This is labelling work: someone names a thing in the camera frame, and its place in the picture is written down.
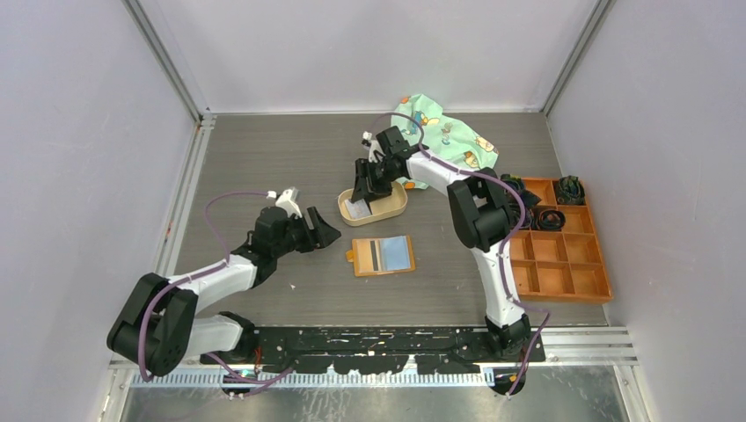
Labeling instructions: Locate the dark coiled strap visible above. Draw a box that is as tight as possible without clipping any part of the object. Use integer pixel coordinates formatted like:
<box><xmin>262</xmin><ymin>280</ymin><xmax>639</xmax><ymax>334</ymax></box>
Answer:
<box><xmin>500</xmin><ymin>173</ymin><xmax>543</xmax><ymax>229</ymax></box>

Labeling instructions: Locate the black ring in organizer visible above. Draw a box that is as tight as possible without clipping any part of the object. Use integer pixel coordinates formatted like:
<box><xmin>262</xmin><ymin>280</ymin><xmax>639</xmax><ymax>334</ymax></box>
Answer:
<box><xmin>536</xmin><ymin>208</ymin><xmax>567</xmax><ymax>232</ymax></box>

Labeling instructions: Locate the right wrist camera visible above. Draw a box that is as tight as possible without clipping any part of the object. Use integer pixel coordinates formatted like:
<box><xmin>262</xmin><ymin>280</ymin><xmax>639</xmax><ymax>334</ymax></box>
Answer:
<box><xmin>362</xmin><ymin>131</ymin><xmax>384</xmax><ymax>163</ymax></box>

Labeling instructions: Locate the credit card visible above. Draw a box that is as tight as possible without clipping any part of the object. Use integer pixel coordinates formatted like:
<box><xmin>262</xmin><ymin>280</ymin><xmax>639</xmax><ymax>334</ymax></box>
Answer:
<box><xmin>343</xmin><ymin>200</ymin><xmax>372</xmax><ymax>220</ymax></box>

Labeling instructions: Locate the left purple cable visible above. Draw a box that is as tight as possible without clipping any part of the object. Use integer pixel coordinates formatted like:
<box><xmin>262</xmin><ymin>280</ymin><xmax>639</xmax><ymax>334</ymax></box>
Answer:
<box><xmin>136</xmin><ymin>191</ymin><xmax>296</xmax><ymax>399</ymax></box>

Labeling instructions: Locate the orange compartment organizer box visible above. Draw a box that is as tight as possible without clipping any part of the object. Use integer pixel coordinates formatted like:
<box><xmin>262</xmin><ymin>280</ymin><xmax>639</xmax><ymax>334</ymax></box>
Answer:
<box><xmin>501</xmin><ymin>174</ymin><xmax>613</xmax><ymax>304</ymax></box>

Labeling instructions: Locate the dark bundle in corner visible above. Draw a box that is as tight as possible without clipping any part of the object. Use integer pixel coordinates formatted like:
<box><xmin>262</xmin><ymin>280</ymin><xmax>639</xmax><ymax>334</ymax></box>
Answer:
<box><xmin>554</xmin><ymin>175</ymin><xmax>586</xmax><ymax>206</ymax></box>

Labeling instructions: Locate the beige oval tray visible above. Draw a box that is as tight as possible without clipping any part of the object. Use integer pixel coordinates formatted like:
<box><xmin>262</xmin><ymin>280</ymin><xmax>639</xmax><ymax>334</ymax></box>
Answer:
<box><xmin>337</xmin><ymin>182</ymin><xmax>408</xmax><ymax>227</ymax></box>

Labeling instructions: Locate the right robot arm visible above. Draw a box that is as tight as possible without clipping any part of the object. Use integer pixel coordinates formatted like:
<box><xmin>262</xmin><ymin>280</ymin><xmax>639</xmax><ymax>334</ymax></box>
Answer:
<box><xmin>349</xmin><ymin>127</ymin><xmax>531</xmax><ymax>361</ymax></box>

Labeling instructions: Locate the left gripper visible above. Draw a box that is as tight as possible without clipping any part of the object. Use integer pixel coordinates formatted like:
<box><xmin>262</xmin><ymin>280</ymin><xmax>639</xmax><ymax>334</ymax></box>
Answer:
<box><xmin>273</xmin><ymin>207</ymin><xmax>340</xmax><ymax>258</ymax></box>

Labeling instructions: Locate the orange leather card holder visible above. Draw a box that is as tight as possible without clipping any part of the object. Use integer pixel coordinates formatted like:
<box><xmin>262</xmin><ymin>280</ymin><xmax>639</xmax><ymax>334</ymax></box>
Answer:
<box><xmin>346</xmin><ymin>236</ymin><xmax>416</xmax><ymax>277</ymax></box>

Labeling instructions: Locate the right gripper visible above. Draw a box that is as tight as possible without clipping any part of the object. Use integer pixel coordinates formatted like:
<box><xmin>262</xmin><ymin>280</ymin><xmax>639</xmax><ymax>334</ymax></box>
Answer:
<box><xmin>351</xmin><ymin>159</ymin><xmax>399</xmax><ymax>204</ymax></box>

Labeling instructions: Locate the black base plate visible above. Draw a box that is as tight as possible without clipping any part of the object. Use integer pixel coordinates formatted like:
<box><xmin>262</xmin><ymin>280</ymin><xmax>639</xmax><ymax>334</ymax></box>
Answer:
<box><xmin>216</xmin><ymin>326</ymin><xmax>526</xmax><ymax>375</ymax></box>

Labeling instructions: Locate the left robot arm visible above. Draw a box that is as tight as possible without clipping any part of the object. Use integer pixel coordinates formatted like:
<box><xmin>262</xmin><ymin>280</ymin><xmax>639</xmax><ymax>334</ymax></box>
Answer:
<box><xmin>106</xmin><ymin>206</ymin><xmax>341</xmax><ymax>379</ymax></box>

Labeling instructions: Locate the green cartoon cloth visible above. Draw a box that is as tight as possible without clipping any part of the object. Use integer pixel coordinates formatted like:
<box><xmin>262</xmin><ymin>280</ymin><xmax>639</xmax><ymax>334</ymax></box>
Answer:
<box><xmin>391</xmin><ymin>94</ymin><xmax>499</xmax><ymax>171</ymax></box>

